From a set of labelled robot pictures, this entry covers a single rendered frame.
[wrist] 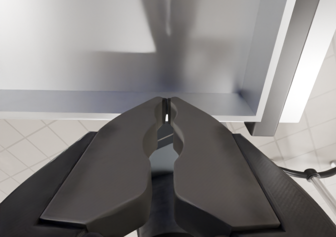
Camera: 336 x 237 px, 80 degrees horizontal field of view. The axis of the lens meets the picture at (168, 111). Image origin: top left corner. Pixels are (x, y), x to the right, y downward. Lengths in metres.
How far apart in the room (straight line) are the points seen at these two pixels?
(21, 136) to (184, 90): 1.52
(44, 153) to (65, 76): 1.48
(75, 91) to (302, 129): 1.41
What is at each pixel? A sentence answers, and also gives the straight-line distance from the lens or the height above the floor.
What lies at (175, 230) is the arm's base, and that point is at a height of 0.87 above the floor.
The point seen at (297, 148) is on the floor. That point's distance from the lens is 1.57.
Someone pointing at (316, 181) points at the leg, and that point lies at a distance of 1.55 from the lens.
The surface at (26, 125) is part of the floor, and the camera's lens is 1.55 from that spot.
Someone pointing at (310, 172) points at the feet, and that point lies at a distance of 1.58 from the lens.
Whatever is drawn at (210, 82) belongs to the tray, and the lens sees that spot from 0.16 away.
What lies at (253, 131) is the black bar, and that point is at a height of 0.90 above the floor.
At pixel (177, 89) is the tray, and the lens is 0.15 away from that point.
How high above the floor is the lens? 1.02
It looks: 59 degrees down
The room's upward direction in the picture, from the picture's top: 177 degrees counter-clockwise
